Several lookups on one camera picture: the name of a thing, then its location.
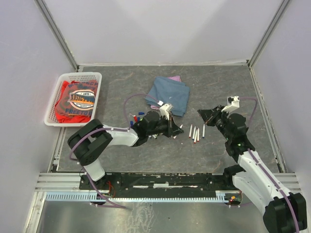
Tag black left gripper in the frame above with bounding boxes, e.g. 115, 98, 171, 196
148, 115, 184, 138

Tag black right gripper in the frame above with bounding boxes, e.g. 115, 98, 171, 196
198, 104, 232, 141

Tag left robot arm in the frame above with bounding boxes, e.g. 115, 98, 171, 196
68, 111, 184, 189

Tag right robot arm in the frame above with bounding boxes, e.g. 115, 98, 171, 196
198, 105, 308, 233

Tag blue folded cloth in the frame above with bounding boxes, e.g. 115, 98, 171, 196
145, 76, 190, 117

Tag pink folded cloth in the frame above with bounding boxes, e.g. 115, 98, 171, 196
148, 76, 181, 110

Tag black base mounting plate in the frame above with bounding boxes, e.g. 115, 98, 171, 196
79, 172, 240, 197

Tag red printed t-shirt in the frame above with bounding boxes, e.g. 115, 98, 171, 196
54, 80, 98, 123

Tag white plastic basket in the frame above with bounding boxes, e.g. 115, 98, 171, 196
44, 72, 102, 127

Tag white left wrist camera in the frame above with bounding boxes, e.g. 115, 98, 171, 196
157, 101, 173, 120

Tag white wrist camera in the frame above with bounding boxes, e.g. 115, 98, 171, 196
221, 96, 240, 114
157, 101, 173, 120

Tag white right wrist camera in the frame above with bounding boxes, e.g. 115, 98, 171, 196
221, 96, 240, 114

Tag white slotted cable duct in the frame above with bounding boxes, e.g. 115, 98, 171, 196
46, 189, 239, 203

